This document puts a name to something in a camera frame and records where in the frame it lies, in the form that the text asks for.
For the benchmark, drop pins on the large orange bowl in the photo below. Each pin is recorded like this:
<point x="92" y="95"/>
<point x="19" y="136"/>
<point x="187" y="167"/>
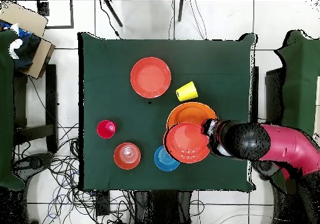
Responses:
<point x="190" y="112"/>

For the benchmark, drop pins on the wide red-orange bowl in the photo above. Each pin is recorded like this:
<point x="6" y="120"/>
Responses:
<point x="187" y="142"/>
<point x="150" y="77"/>

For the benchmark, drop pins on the yellow cup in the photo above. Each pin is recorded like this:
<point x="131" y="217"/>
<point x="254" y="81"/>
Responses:
<point x="187" y="91"/>

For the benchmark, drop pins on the small red-orange bowl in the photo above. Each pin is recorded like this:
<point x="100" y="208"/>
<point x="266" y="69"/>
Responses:
<point x="127" y="156"/>

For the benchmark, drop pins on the red cup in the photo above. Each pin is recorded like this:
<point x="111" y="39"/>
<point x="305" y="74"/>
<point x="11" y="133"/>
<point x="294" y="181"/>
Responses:
<point x="106" y="129"/>

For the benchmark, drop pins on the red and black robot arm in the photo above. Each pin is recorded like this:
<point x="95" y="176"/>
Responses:
<point x="275" y="144"/>

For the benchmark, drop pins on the small blue bowl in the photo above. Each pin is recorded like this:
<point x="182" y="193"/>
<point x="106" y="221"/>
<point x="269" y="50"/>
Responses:
<point x="162" y="161"/>

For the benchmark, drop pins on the black chair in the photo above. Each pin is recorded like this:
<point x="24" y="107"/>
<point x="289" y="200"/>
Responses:
<point x="273" y="96"/>

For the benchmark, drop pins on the green cloth side table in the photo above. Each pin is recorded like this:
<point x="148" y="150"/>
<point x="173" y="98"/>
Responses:
<point x="300" y="83"/>
<point x="6" y="108"/>

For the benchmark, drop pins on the black tripod leg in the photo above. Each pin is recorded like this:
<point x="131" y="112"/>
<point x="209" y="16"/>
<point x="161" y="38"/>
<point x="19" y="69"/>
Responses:
<point x="180" y="11"/>
<point x="113" y="13"/>

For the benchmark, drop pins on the dark green tablecloth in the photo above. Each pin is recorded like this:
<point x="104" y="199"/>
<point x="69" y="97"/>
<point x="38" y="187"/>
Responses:
<point x="107" y="58"/>

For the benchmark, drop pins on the black power strip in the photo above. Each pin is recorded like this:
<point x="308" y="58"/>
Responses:
<point x="103" y="204"/>

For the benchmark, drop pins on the blue and white cloth bundle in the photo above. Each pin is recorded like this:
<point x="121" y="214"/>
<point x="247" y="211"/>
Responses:
<point x="25" y="48"/>

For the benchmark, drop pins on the cardboard box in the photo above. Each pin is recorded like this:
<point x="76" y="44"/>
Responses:
<point x="25" y="16"/>

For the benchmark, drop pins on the black metal frame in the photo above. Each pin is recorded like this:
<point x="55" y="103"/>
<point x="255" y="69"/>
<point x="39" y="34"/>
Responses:
<point x="43" y="8"/>

